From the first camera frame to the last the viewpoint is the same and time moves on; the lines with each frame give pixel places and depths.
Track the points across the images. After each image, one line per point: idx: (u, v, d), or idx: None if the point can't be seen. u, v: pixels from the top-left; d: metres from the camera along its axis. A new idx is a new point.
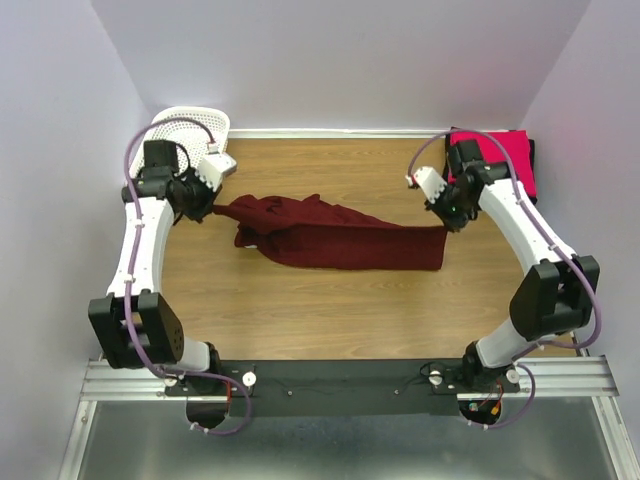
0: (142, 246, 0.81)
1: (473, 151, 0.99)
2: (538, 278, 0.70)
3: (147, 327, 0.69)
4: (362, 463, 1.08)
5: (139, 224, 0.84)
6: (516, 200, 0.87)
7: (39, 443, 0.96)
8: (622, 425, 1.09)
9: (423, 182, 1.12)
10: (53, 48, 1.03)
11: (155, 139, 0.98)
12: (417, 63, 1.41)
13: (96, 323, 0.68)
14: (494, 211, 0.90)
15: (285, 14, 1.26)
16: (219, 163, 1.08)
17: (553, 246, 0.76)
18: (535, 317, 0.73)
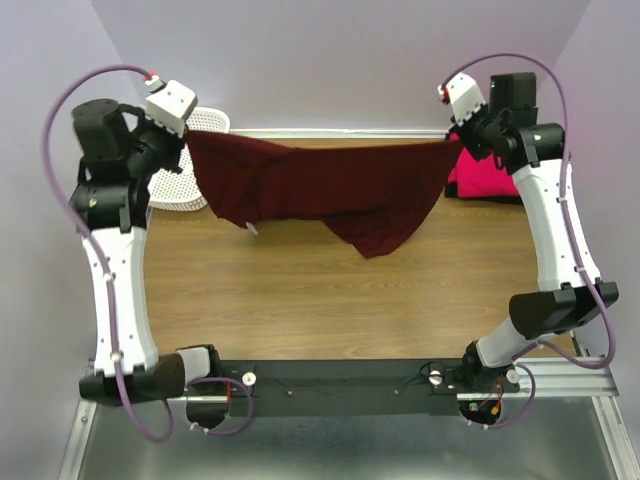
0: (121, 312, 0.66)
1: (526, 98, 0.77)
2: (552, 304, 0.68)
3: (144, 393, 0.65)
4: (362, 463, 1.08)
5: (109, 279, 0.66)
6: (558, 198, 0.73)
7: (38, 442, 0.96)
8: (622, 425, 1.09)
9: (457, 98, 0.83)
10: (54, 48, 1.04)
11: (83, 125, 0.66)
12: (417, 63, 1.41)
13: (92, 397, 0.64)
14: (527, 199, 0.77)
15: (285, 14, 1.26)
16: (170, 102, 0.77)
17: (580, 270, 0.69)
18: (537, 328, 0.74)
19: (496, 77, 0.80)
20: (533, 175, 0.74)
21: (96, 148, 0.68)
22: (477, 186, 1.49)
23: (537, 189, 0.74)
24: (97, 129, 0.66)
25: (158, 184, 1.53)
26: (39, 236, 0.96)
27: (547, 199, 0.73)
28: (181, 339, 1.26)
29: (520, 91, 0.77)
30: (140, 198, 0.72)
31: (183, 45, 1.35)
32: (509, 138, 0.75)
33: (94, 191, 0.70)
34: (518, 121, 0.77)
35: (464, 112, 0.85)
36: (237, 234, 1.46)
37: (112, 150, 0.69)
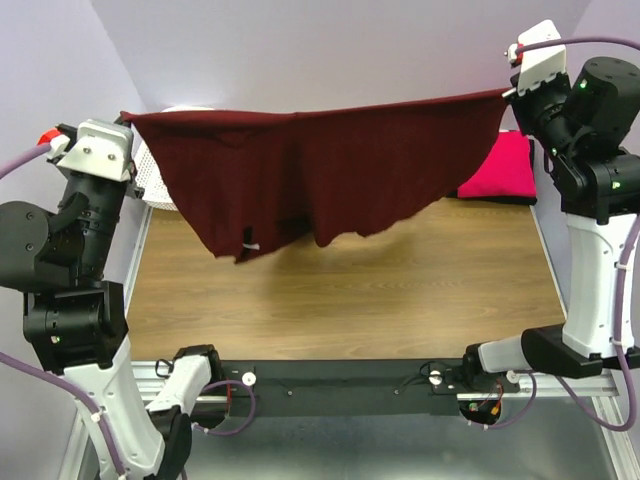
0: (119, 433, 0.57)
1: (625, 118, 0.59)
2: (579, 369, 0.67)
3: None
4: (362, 463, 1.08)
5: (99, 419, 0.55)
6: (614, 263, 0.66)
7: (38, 442, 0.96)
8: (622, 425, 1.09)
9: (528, 68, 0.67)
10: (54, 48, 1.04)
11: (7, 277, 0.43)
12: (417, 63, 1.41)
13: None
14: (579, 251, 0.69)
15: (286, 13, 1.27)
16: (95, 164, 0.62)
17: (613, 342, 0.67)
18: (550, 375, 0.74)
19: (593, 74, 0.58)
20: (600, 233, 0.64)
21: (37, 286, 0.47)
22: (477, 186, 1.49)
23: (596, 247, 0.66)
24: (32, 278, 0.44)
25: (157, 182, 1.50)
26: None
27: (605, 263, 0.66)
28: (182, 339, 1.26)
29: (617, 110, 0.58)
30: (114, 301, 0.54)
31: (183, 44, 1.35)
32: (578, 174, 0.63)
33: (47, 311, 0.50)
34: (595, 147, 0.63)
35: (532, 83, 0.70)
36: None
37: (59, 280, 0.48)
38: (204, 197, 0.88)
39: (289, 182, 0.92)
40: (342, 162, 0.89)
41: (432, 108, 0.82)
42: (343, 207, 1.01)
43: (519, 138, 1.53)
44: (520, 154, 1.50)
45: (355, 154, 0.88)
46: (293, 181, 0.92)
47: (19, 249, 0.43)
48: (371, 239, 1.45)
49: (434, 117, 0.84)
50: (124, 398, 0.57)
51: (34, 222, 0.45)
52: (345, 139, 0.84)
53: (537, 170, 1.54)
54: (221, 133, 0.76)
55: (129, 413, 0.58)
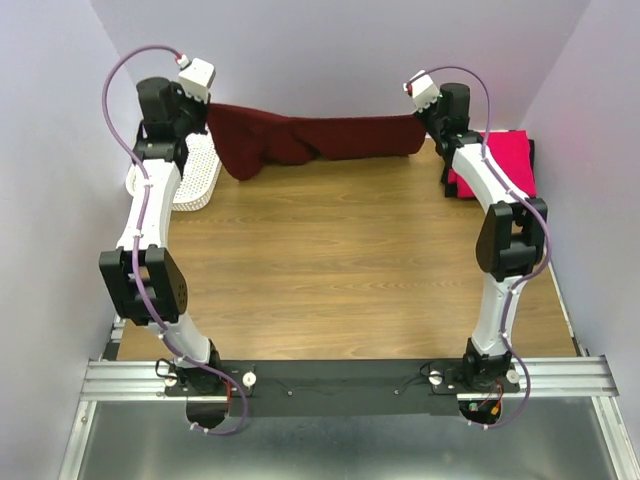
0: (152, 202, 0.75)
1: (462, 109, 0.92)
2: (494, 216, 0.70)
3: (155, 282, 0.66)
4: (362, 463, 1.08)
5: (147, 185, 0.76)
6: (481, 158, 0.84)
7: (40, 441, 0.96)
8: (622, 425, 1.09)
9: (418, 94, 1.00)
10: (55, 49, 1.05)
11: (144, 95, 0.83)
12: (416, 62, 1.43)
13: (107, 276, 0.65)
14: (463, 170, 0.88)
15: (287, 14, 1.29)
16: (196, 75, 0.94)
17: (509, 192, 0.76)
18: (495, 257, 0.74)
19: (443, 86, 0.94)
20: (458, 149, 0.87)
21: (153, 115, 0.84)
22: None
23: (465, 157, 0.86)
24: (157, 100, 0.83)
25: None
26: (42, 235, 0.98)
27: (473, 159, 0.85)
28: None
29: (456, 105, 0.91)
30: (181, 152, 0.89)
31: (184, 44, 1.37)
32: (444, 142, 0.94)
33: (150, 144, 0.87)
34: (453, 128, 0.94)
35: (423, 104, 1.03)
36: (238, 234, 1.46)
37: (162, 116, 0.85)
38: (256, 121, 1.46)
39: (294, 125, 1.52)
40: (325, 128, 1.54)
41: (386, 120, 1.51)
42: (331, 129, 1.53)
43: (519, 139, 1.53)
44: (518, 154, 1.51)
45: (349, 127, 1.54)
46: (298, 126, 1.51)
47: (155, 88, 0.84)
48: (371, 239, 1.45)
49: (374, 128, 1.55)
50: (166, 191, 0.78)
51: (163, 83, 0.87)
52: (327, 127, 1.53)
53: (537, 171, 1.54)
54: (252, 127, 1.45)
55: (164, 201, 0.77)
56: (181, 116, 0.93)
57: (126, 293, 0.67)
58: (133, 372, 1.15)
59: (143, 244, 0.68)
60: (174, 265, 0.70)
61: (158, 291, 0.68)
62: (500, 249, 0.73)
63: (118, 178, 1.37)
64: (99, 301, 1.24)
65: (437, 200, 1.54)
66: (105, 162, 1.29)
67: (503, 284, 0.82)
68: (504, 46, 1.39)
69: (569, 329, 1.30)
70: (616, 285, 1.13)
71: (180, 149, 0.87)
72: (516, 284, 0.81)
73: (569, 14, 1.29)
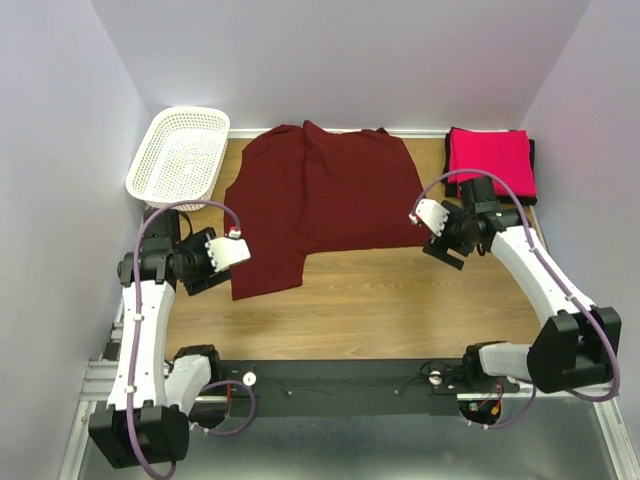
0: (142, 344, 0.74)
1: (486, 189, 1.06)
2: (555, 331, 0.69)
3: (154, 439, 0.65)
4: (362, 463, 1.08)
5: (137, 318, 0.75)
6: (530, 248, 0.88)
7: (40, 443, 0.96)
8: (622, 425, 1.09)
9: (426, 218, 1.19)
10: (55, 48, 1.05)
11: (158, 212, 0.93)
12: (415, 62, 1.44)
13: (97, 438, 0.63)
14: (509, 261, 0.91)
15: (287, 15, 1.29)
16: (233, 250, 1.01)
17: (570, 299, 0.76)
18: (558, 376, 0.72)
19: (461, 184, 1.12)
20: (502, 236, 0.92)
21: (156, 230, 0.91)
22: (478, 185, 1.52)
23: (511, 246, 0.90)
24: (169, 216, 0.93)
25: (158, 184, 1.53)
26: (43, 236, 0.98)
27: (520, 251, 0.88)
28: (181, 339, 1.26)
29: (478, 190, 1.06)
30: (175, 268, 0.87)
31: (185, 44, 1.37)
32: (480, 222, 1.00)
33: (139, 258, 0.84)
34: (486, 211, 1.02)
35: (438, 225, 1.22)
36: None
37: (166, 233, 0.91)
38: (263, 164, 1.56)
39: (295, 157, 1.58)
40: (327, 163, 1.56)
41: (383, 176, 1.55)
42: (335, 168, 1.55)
43: (519, 138, 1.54)
44: (518, 154, 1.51)
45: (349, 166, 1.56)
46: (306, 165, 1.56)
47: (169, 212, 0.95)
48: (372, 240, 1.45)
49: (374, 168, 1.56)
50: (158, 325, 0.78)
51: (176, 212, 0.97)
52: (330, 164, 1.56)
53: (536, 171, 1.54)
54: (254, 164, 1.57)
55: (157, 340, 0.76)
56: (184, 258, 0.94)
57: (119, 450, 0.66)
58: None
59: (137, 403, 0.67)
60: (171, 417, 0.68)
61: (155, 446, 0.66)
62: (564, 368, 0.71)
63: (119, 178, 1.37)
64: (99, 301, 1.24)
65: (438, 200, 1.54)
66: (105, 161, 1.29)
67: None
68: (504, 46, 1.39)
69: None
70: (616, 286, 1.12)
71: (173, 261, 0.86)
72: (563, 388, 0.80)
73: (569, 15, 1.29)
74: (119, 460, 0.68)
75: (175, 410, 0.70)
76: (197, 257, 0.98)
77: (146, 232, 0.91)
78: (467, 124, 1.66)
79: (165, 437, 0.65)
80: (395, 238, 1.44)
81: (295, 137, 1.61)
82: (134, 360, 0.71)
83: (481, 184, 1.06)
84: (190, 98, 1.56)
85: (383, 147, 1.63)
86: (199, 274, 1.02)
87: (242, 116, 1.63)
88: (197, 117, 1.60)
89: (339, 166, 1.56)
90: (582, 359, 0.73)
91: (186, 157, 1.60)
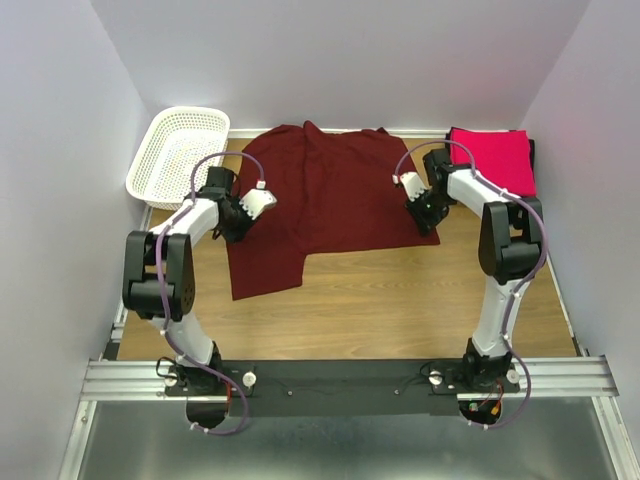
0: (186, 216, 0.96)
1: (443, 156, 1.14)
2: (488, 211, 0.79)
3: (171, 262, 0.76)
4: (362, 463, 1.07)
5: (189, 204, 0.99)
6: (472, 176, 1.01)
7: (40, 443, 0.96)
8: (622, 425, 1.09)
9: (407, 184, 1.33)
10: (55, 49, 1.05)
11: (219, 167, 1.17)
12: (415, 63, 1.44)
13: (129, 250, 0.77)
14: (462, 193, 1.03)
15: (287, 15, 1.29)
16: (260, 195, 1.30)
17: (502, 194, 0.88)
18: (497, 253, 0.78)
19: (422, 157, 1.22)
20: (452, 176, 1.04)
21: (214, 180, 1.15)
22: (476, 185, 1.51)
23: (460, 181, 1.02)
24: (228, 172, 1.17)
25: (158, 184, 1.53)
26: (44, 237, 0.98)
27: (466, 179, 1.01)
28: None
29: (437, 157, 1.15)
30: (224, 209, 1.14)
31: (185, 45, 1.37)
32: (437, 175, 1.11)
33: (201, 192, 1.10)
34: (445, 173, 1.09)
35: (414, 193, 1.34)
36: None
37: (222, 184, 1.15)
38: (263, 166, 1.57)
39: (294, 157, 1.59)
40: (326, 163, 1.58)
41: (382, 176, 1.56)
42: (333, 168, 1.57)
43: (519, 138, 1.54)
44: (518, 153, 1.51)
45: (348, 167, 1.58)
46: (305, 165, 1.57)
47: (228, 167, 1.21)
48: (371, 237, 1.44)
49: (372, 169, 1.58)
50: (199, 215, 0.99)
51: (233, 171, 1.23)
52: (328, 165, 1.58)
53: (537, 171, 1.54)
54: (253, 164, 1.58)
55: (197, 222, 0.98)
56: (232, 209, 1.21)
57: (138, 271, 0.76)
58: (134, 373, 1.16)
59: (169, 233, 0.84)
60: (190, 264, 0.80)
61: (170, 276, 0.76)
62: (501, 244, 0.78)
63: (119, 178, 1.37)
64: (99, 302, 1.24)
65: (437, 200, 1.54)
66: (105, 162, 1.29)
67: (506, 287, 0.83)
68: (504, 46, 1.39)
69: (569, 329, 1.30)
70: (617, 286, 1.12)
71: (225, 204, 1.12)
72: (519, 287, 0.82)
73: (569, 16, 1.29)
74: (128, 291, 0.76)
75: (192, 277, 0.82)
76: (238, 210, 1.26)
77: (207, 181, 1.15)
78: (467, 124, 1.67)
79: (183, 263, 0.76)
80: (391, 237, 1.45)
81: (295, 137, 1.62)
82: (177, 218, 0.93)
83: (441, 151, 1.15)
84: (190, 98, 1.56)
85: (382, 147, 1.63)
86: (239, 225, 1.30)
87: (242, 117, 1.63)
88: (197, 117, 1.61)
89: (338, 166, 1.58)
90: (519, 242, 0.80)
91: (185, 156, 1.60)
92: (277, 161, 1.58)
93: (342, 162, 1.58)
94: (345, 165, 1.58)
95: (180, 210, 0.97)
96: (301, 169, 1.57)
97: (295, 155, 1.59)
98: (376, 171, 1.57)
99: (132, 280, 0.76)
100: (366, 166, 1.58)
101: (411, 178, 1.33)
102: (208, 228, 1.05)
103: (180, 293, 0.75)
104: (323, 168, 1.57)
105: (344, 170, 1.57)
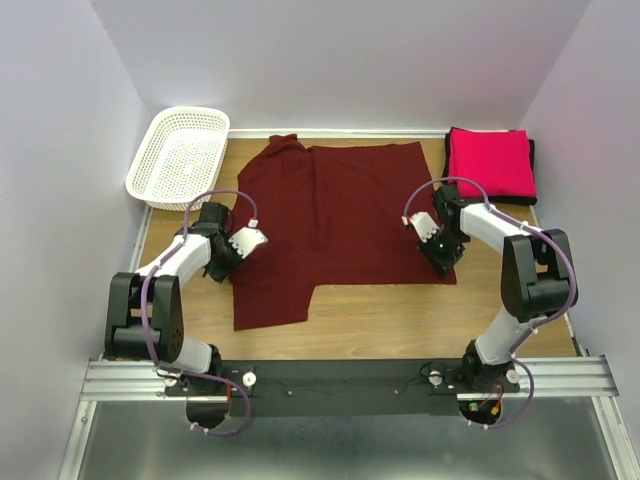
0: (176, 254, 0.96)
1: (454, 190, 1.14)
2: (511, 247, 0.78)
3: (156, 311, 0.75)
4: (362, 463, 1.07)
5: (180, 241, 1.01)
6: (487, 210, 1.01)
7: (40, 443, 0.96)
8: (622, 425, 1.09)
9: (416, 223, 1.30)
10: (53, 48, 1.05)
11: (213, 202, 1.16)
12: (415, 62, 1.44)
13: (112, 296, 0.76)
14: (474, 226, 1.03)
15: (287, 15, 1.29)
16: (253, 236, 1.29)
17: (522, 227, 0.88)
18: (523, 292, 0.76)
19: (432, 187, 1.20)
20: (465, 210, 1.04)
21: (208, 216, 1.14)
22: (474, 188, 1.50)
23: (474, 214, 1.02)
24: (222, 207, 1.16)
25: (158, 184, 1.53)
26: (43, 236, 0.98)
27: (480, 213, 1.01)
28: None
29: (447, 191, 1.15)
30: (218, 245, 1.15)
31: (185, 44, 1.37)
32: (448, 209, 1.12)
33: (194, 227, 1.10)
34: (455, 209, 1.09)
35: (425, 233, 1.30)
36: None
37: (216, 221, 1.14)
38: (265, 169, 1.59)
39: (295, 161, 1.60)
40: (327, 166, 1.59)
41: (383, 178, 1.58)
42: (334, 171, 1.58)
43: (518, 139, 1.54)
44: (518, 153, 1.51)
45: (349, 170, 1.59)
46: (307, 169, 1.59)
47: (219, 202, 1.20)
48: (373, 239, 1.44)
49: (373, 171, 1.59)
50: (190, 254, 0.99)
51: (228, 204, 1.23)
52: (330, 167, 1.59)
53: (537, 171, 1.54)
54: (255, 167, 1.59)
55: (189, 260, 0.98)
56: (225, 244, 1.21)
57: (121, 317, 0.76)
58: (134, 373, 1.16)
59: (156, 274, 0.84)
60: (178, 306, 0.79)
61: (155, 321, 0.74)
62: (527, 282, 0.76)
63: (118, 177, 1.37)
64: (99, 302, 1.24)
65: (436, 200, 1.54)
66: (105, 162, 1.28)
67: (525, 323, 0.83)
68: (504, 45, 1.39)
69: (569, 329, 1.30)
70: (617, 286, 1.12)
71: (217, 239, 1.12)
72: (538, 324, 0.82)
73: (569, 15, 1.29)
74: (111, 337, 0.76)
75: (181, 316, 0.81)
76: (229, 247, 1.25)
77: (201, 216, 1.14)
78: (467, 124, 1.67)
79: (169, 310, 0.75)
80: (393, 241, 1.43)
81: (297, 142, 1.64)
82: (167, 256, 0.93)
83: (449, 187, 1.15)
84: (190, 98, 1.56)
85: (381, 152, 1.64)
86: (228, 265, 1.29)
87: (242, 116, 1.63)
88: (197, 117, 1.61)
89: (339, 169, 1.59)
90: (546, 278, 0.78)
91: (186, 156, 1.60)
92: (279, 165, 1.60)
93: (343, 165, 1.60)
94: (346, 168, 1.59)
95: (171, 247, 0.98)
96: (302, 171, 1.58)
97: (297, 158, 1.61)
98: (377, 173, 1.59)
99: (115, 326, 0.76)
100: (367, 169, 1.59)
101: (421, 219, 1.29)
102: (200, 266, 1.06)
103: (165, 340, 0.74)
104: (324, 171, 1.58)
105: (345, 173, 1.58)
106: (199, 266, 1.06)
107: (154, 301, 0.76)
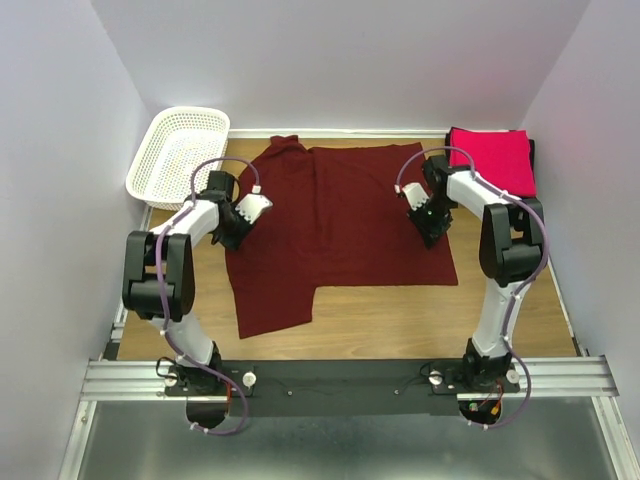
0: (187, 216, 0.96)
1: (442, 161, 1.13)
2: (489, 214, 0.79)
3: (171, 264, 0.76)
4: (362, 463, 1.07)
5: (190, 204, 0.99)
6: (471, 177, 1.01)
7: (40, 442, 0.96)
8: (621, 425, 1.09)
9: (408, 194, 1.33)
10: (53, 48, 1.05)
11: (219, 171, 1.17)
12: (415, 62, 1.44)
13: (129, 251, 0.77)
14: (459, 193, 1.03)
15: (287, 15, 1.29)
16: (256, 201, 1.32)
17: (502, 195, 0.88)
18: (497, 256, 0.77)
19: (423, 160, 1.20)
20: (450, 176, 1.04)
21: (214, 183, 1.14)
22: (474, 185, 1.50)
23: (459, 182, 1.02)
24: (227, 176, 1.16)
25: (158, 183, 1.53)
26: (43, 236, 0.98)
27: (465, 181, 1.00)
28: None
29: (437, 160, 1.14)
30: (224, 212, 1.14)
31: (185, 44, 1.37)
32: (436, 176, 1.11)
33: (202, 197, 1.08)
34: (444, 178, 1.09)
35: (416, 202, 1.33)
36: None
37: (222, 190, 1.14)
38: (265, 170, 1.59)
39: (295, 161, 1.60)
40: (327, 167, 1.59)
41: (384, 178, 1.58)
42: (334, 172, 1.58)
43: (518, 139, 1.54)
44: (519, 153, 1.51)
45: (349, 171, 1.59)
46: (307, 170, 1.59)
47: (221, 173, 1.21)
48: (374, 239, 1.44)
49: (373, 172, 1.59)
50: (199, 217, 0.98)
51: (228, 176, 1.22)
52: (330, 168, 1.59)
53: (537, 171, 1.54)
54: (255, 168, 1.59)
55: (197, 224, 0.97)
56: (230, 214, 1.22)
57: (137, 271, 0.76)
58: (134, 373, 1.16)
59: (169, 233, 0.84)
60: (191, 264, 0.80)
61: (170, 275, 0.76)
62: (501, 246, 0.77)
63: (118, 177, 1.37)
64: (99, 302, 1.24)
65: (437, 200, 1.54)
66: (105, 161, 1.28)
67: (506, 289, 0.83)
68: (504, 46, 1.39)
69: (569, 329, 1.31)
70: (617, 286, 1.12)
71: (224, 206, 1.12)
72: (520, 289, 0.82)
73: (569, 16, 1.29)
74: (128, 291, 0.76)
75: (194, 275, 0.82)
76: (236, 214, 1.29)
77: (207, 185, 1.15)
78: (467, 124, 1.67)
79: (183, 264, 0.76)
80: (394, 242, 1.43)
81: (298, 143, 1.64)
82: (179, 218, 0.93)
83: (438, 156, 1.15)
84: (191, 98, 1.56)
85: (381, 152, 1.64)
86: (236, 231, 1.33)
87: (243, 116, 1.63)
88: (197, 116, 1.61)
89: (339, 170, 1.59)
90: (520, 244, 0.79)
91: (186, 156, 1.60)
92: (279, 165, 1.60)
93: (344, 166, 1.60)
94: (346, 169, 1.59)
95: (182, 210, 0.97)
96: (303, 172, 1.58)
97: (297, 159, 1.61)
98: (377, 174, 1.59)
99: (132, 279, 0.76)
100: (367, 170, 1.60)
101: (412, 189, 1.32)
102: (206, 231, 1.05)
103: (180, 293, 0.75)
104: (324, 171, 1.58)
105: (345, 174, 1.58)
106: (206, 230, 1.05)
107: (168, 256, 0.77)
